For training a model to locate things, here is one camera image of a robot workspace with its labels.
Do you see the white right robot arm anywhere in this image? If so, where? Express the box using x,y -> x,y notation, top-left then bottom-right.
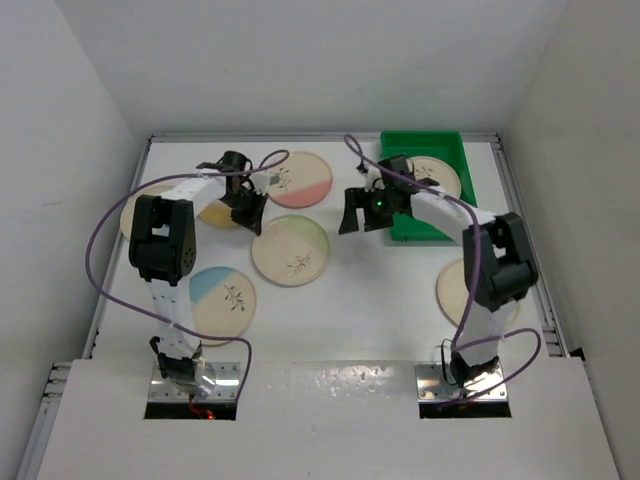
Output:
338,155 -> 538,386

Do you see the green plastic bin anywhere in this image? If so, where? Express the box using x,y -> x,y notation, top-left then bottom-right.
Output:
380,131 -> 477,244

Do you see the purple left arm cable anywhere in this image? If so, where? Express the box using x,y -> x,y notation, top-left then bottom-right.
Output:
85,149 -> 290,401

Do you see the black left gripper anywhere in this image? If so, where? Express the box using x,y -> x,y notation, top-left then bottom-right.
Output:
219,185 -> 269,234

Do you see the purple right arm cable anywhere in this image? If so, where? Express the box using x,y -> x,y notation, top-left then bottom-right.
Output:
343,133 -> 543,404

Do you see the white front cover board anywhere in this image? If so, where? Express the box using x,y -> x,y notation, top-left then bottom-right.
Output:
39,359 -> 618,479

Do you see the beige plate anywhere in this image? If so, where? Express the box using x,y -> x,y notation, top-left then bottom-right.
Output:
407,156 -> 462,198
268,151 -> 333,209
198,200 -> 239,229
120,184 -> 173,241
251,215 -> 330,287
189,266 -> 257,337
436,257 -> 521,332

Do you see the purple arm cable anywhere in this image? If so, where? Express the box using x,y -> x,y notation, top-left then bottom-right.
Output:
343,133 -> 543,404
85,149 -> 290,401

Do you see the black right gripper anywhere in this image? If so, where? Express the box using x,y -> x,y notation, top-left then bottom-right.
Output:
341,186 -> 397,234

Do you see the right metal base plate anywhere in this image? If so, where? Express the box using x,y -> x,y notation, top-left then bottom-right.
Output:
414,362 -> 508,404

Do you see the metal base plate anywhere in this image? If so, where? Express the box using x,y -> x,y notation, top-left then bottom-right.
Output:
414,362 -> 508,404
147,362 -> 241,403

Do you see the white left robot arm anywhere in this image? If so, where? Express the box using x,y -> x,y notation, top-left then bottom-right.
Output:
129,170 -> 271,396

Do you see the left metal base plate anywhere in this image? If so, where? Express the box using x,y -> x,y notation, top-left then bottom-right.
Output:
147,362 -> 241,403

